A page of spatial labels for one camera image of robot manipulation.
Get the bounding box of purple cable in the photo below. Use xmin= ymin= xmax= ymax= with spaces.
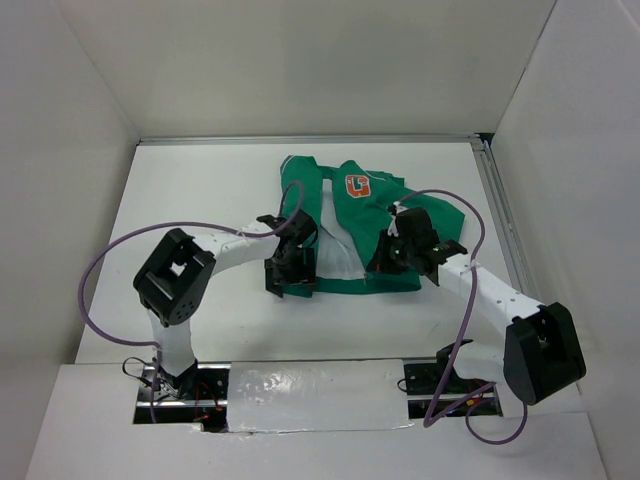
xmin=79 ymin=179 xmax=306 ymax=425
xmin=397 ymin=188 xmax=530 ymax=445

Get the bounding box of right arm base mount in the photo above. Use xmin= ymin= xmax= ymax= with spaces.
xmin=396 ymin=359 xmax=502 ymax=420

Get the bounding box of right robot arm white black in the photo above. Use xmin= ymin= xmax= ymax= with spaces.
xmin=367 ymin=203 xmax=587 ymax=406

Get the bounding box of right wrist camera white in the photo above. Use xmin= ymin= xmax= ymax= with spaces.
xmin=387 ymin=201 xmax=406 ymax=237

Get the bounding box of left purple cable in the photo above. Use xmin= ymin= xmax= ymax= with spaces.
xmin=79 ymin=179 xmax=306 ymax=425

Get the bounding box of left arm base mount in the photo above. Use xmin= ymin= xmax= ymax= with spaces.
xmin=121 ymin=356 xmax=230 ymax=433

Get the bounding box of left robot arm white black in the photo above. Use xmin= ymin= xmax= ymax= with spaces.
xmin=133 ymin=210 xmax=318 ymax=399

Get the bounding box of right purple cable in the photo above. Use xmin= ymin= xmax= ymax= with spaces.
xmin=397 ymin=188 xmax=530 ymax=445

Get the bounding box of aluminium rail right side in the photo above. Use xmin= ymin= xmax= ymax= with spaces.
xmin=470 ymin=134 xmax=556 ymax=304

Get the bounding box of white taped cover panel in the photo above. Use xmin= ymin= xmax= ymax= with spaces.
xmin=226 ymin=359 xmax=413 ymax=433

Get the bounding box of green jacket white lining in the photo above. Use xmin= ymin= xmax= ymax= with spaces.
xmin=272 ymin=153 xmax=469 ymax=296

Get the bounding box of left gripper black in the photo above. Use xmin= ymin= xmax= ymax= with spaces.
xmin=264 ymin=247 xmax=316 ymax=297

